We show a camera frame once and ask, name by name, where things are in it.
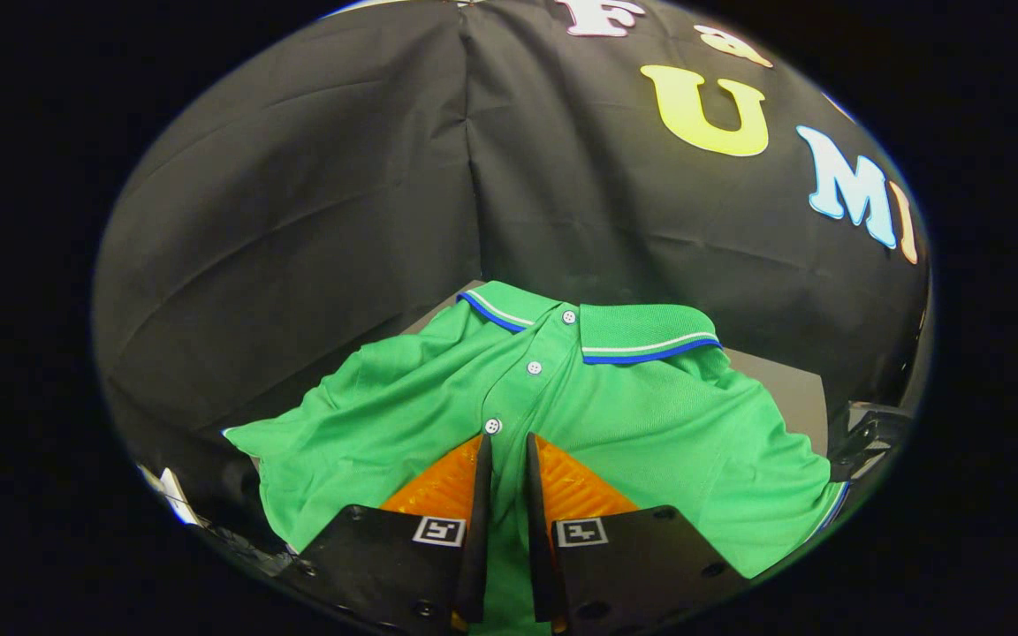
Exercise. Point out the dark washing machine lid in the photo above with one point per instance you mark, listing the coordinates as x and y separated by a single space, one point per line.
871 437

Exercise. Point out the white flat object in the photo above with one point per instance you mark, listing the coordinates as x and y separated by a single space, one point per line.
175 495

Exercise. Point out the green polo shirt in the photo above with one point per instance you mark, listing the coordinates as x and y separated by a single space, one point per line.
659 424

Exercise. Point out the black backdrop cloth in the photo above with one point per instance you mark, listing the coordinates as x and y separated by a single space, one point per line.
385 177

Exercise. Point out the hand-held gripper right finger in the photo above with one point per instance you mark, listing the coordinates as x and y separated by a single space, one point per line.
534 530

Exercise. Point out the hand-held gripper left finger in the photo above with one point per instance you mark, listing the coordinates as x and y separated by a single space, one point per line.
482 530

